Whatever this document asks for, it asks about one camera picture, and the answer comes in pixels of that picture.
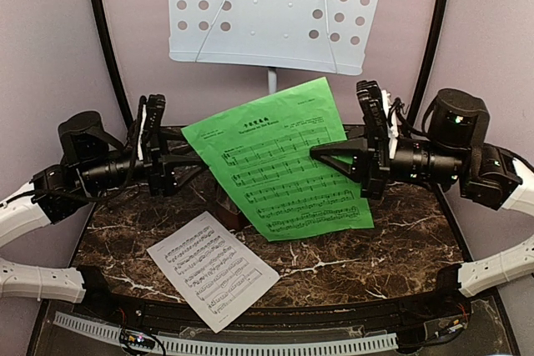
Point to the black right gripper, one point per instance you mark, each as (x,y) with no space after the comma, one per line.
(365,158)

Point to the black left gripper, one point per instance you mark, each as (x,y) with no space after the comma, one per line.
(157,173)

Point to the red wooden metronome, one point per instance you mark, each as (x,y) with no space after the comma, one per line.
(226,211)

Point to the green sheet music page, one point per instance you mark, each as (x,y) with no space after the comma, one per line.
(259,153)

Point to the white sheet music page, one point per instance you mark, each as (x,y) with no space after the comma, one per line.
(217,275)

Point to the light blue music stand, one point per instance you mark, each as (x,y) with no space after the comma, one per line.
(324,36)

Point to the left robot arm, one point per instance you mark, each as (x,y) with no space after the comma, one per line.
(95,168)

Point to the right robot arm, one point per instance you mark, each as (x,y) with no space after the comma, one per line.
(450,148)

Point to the small circuit board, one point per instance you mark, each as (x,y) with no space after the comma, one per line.
(136,340)

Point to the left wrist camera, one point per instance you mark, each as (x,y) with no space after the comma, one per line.
(145,127)

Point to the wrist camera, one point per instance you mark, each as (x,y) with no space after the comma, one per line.
(391,108)
(145,127)

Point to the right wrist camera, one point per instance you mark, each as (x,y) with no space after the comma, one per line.
(391,108)

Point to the black front rail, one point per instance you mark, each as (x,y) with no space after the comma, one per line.
(293,303)

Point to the white slotted cable duct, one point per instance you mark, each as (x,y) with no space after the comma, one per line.
(197,342)

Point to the left black frame post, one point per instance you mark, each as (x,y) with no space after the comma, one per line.
(106,45)

